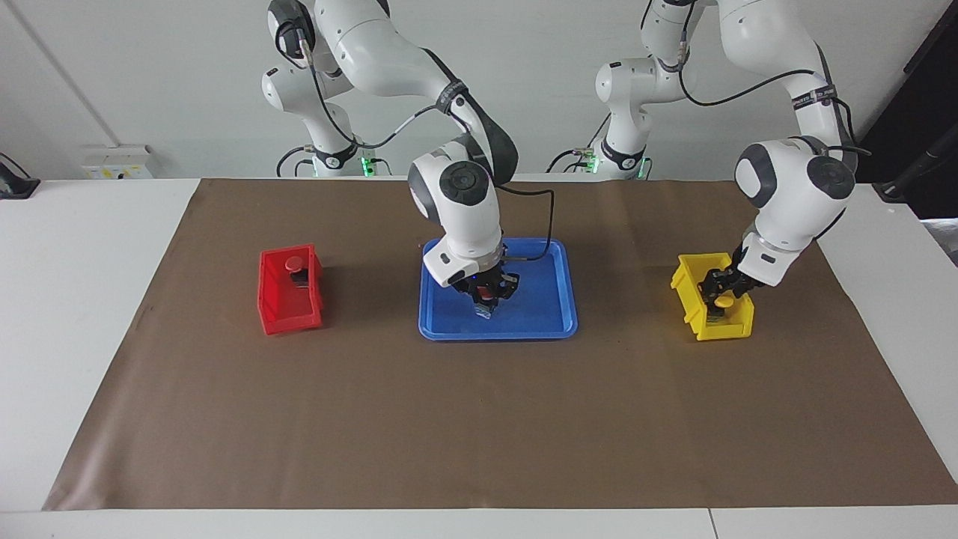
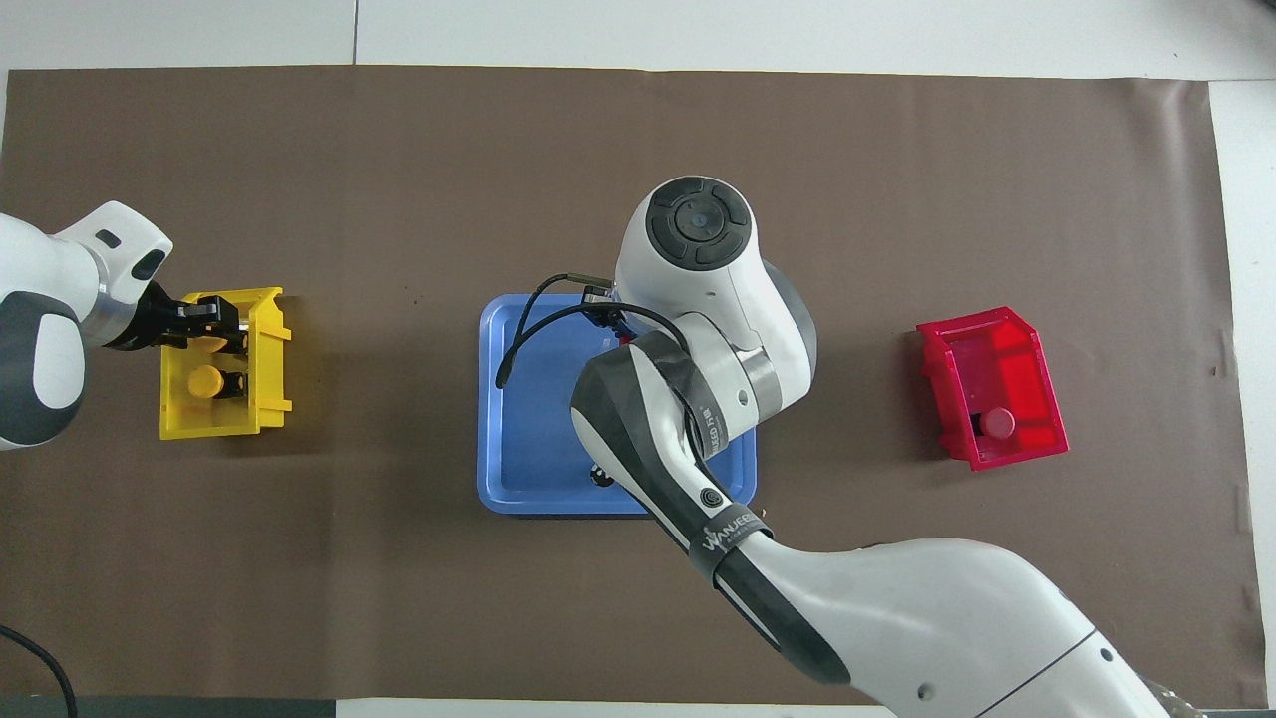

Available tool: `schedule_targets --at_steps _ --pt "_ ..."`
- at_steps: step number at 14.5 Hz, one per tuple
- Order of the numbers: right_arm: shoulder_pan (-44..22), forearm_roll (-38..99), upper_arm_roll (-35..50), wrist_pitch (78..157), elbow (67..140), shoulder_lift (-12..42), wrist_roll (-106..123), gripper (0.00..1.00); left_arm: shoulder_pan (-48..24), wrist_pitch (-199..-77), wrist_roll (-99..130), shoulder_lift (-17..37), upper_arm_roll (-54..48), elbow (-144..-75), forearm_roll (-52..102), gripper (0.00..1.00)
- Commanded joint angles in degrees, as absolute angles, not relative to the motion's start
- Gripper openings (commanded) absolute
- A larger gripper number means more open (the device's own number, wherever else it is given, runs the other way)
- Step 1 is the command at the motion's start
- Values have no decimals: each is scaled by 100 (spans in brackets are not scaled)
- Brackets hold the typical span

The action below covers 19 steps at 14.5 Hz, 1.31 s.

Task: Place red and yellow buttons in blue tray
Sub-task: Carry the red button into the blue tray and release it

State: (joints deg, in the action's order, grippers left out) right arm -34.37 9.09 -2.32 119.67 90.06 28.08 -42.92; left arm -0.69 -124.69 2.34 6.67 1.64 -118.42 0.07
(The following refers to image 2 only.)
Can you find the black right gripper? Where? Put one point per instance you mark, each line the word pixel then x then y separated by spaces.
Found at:
pixel 610 317

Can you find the red plastic parts bin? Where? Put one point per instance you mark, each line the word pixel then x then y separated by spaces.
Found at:
pixel 1037 399

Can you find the black cylindrical capacitor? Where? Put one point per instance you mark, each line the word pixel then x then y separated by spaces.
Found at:
pixel 600 477

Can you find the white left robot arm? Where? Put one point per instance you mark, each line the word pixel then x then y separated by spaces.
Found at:
pixel 40 359

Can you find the brown paper table mat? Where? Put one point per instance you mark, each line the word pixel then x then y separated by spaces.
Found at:
pixel 399 150

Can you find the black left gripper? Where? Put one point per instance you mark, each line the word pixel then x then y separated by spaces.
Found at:
pixel 150 319

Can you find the yellow plastic parts bin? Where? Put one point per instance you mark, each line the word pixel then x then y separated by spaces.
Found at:
pixel 267 399

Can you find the blue plastic tray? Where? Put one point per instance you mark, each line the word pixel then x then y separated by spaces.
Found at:
pixel 538 439

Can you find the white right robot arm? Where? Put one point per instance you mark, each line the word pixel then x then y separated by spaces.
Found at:
pixel 897 618

